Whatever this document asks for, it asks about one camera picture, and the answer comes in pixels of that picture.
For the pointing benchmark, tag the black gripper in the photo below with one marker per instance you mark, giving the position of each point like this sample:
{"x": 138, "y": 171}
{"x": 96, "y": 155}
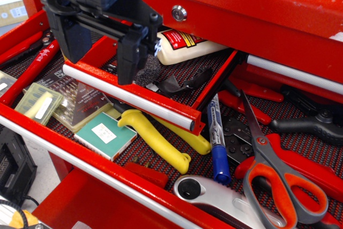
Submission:
{"x": 75, "y": 41}

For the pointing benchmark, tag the orange grey handled scissors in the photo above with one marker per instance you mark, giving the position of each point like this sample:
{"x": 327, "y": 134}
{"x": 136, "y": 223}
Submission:
{"x": 282, "y": 178}

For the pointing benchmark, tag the silver drawer lock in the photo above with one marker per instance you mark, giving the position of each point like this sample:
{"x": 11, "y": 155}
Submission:
{"x": 179, "y": 13}

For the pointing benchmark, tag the small open red drawer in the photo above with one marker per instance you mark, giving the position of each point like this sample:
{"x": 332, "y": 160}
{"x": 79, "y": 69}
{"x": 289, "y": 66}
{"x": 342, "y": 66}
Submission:
{"x": 97, "y": 69}

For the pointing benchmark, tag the large open red drawer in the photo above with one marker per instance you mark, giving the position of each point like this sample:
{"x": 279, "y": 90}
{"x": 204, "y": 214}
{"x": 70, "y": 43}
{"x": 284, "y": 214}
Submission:
{"x": 142, "y": 195}

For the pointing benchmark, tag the black foam block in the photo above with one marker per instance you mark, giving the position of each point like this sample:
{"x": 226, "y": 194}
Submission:
{"x": 149, "y": 73}

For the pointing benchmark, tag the drill bit set case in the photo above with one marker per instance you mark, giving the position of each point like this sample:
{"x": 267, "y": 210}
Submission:
{"x": 80, "y": 102}

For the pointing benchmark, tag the white glue bottle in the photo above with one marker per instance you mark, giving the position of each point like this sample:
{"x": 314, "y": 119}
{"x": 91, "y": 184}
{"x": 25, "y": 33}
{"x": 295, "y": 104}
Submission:
{"x": 177, "y": 47}

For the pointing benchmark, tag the black tape scrap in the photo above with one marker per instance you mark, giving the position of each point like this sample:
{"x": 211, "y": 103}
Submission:
{"x": 170, "y": 86}

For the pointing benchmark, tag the small yellowish plastic case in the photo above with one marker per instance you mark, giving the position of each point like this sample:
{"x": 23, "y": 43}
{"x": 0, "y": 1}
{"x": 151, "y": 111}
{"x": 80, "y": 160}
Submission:
{"x": 39, "y": 103}

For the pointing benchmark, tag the green small box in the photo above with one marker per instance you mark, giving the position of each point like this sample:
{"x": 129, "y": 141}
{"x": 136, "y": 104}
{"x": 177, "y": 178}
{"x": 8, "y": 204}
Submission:
{"x": 103, "y": 136}

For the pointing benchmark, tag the clear plastic case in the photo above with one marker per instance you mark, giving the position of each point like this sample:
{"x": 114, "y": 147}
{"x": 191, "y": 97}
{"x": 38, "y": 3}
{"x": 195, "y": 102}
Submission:
{"x": 6, "y": 81}

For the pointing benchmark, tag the small red plug adapter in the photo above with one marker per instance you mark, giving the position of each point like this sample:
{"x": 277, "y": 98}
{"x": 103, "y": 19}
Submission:
{"x": 157, "y": 178}

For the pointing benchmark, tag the red tool chest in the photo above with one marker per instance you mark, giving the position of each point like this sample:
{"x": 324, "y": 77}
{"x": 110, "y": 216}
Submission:
{"x": 295, "y": 42}

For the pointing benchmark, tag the black electronic device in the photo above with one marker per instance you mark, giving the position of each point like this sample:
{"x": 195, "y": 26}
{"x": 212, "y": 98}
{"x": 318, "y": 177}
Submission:
{"x": 18, "y": 169}

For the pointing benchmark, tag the blue whiteboard marker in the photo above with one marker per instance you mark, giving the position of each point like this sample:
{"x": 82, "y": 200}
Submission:
{"x": 221, "y": 172}

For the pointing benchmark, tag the silver utility knife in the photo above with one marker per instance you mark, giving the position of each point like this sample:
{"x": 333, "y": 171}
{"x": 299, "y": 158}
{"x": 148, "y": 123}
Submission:
{"x": 218, "y": 200}

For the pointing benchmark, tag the red handled wire stripper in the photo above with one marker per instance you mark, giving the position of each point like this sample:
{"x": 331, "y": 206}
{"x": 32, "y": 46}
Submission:
{"x": 37, "y": 51}

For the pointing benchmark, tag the yellow handled pliers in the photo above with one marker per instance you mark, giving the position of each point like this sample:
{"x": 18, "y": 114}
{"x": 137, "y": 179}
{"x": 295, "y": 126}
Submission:
{"x": 146, "y": 130}

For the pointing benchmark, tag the red handled crimping tool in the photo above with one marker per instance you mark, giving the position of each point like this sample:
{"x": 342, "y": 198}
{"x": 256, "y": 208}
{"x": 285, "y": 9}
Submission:
{"x": 240, "y": 153}

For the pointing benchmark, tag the black handled clamp tool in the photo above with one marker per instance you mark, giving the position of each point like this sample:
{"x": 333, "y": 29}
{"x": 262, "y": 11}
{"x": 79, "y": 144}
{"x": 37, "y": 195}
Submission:
{"x": 321, "y": 120}

